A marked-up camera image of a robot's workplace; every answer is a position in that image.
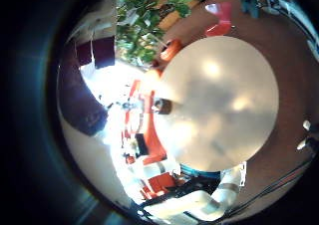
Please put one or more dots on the orange armchair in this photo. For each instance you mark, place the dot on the orange armchair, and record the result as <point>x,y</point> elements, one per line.
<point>161,182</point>

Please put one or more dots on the round orange cushion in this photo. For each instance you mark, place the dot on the round orange cushion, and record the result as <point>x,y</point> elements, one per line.
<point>171,49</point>

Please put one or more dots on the green potted plant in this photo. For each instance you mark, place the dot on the green potted plant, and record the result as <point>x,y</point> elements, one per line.
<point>139,29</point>

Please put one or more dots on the teal table base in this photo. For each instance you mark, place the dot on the teal table base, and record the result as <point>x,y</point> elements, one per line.
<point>199,173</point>

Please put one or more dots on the dark brown vase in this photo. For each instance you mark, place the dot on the dark brown vase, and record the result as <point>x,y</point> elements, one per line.
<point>164,107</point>

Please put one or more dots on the person with white-toed shoes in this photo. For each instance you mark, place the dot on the person with white-toed shoes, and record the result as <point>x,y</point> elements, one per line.
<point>307,124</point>

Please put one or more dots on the orange sofa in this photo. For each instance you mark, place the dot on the orange sofa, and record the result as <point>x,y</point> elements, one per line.
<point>153,142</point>

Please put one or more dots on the red metal rack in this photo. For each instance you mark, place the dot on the red metal rack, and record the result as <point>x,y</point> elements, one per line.
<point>128,118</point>

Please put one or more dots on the red chair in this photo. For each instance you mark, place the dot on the red chair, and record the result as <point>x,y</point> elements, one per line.
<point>219,19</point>

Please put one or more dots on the black box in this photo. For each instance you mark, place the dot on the black box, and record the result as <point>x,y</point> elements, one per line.
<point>141,144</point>

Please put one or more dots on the teal chair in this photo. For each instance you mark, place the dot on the teal chair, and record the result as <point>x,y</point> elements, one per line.
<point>251,2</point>

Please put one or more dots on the wooden sideboard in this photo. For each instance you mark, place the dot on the wooden sideboard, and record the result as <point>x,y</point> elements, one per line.
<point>172,17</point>

